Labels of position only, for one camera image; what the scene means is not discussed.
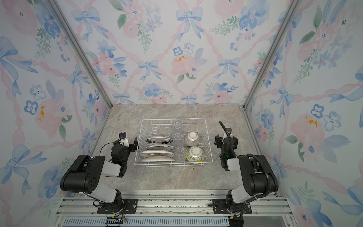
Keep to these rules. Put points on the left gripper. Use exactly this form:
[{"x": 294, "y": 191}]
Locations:
[{"x": 132, "y": 145}]

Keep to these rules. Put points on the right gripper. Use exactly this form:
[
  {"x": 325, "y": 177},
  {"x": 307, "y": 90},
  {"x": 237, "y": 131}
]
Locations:
[{"x": 224, "y": 142}]

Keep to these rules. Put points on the watermelon pattern plate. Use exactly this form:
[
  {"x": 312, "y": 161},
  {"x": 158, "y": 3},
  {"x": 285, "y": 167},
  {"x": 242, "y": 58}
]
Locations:
[{"x": 157, "y": 153}]

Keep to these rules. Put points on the white plate dark rim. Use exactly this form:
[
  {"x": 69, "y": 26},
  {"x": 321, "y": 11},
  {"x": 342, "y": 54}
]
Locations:
[{"x": 167, "y": 147}]

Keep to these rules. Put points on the green red rimmed plate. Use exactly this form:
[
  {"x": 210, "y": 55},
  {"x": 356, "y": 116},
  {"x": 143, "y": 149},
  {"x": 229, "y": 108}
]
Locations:
[{"x": 159, "y": 140}]

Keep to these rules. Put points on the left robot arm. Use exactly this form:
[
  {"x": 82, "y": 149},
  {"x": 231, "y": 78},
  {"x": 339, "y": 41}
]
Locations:
[{"x": 85, "y": 173}]

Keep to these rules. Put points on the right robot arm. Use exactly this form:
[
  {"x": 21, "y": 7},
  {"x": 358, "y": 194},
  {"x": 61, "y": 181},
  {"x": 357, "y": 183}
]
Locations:
[{"x": 258, "y": 178}]

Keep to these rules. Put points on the plain white plate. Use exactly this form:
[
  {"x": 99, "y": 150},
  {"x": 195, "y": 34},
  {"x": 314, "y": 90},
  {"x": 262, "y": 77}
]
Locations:
[{"x": 157, "y": 159}]

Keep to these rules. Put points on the yellow blue floral bowl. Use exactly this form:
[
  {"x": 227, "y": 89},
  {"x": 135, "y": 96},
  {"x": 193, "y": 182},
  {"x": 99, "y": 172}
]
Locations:
[{"x": 195, "y": 155}]

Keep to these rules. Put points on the striped grey bowl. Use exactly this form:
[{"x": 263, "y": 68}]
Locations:
[{"x": 192, "y": 139}]

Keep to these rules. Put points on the clear glass near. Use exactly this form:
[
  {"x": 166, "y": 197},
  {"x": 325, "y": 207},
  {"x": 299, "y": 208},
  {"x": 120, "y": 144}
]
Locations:
[{"x": 180, "y": 153}]

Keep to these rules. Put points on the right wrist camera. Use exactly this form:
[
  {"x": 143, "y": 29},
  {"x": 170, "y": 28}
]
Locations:
[{"x": 228, "y": 133}]

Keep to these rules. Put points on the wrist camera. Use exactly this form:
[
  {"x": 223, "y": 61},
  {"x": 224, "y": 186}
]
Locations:
[
  {"x": 123, "y": 140},
  {"x": 228, "y": 133}
]

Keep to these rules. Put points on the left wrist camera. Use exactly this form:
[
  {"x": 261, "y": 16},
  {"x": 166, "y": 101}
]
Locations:
[{"x": 123, "y": 140}]

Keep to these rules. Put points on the white wire dish rack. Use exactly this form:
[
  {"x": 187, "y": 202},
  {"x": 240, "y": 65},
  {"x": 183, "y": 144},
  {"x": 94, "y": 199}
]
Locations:
[{"x": 163, "y": 127}]

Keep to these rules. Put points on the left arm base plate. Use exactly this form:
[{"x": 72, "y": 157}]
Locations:
[{"x": 124, "y": 206}]

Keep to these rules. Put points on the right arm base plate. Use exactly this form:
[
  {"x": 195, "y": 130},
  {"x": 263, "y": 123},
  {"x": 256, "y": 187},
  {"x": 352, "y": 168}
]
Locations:
[{"x": 222, "y": 206}]

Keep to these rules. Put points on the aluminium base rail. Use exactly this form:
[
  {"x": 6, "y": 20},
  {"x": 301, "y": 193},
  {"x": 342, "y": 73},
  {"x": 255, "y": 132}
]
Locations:
[{"x": 174, "y": 208}]

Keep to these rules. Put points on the right corner aluminium post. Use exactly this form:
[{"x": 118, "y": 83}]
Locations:
[{"x": 287, "y": 19}]

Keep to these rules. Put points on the corner aluminium post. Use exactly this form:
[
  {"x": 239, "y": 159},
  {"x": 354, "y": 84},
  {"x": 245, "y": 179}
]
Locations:
[
  {"x": 65, "y": 26},
  {"x": 287, "y": 19}
]

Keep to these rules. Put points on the left corner aluminium post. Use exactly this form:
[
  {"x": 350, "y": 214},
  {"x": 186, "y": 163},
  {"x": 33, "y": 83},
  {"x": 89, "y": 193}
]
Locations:
[{"x": 65, "y": 26}]

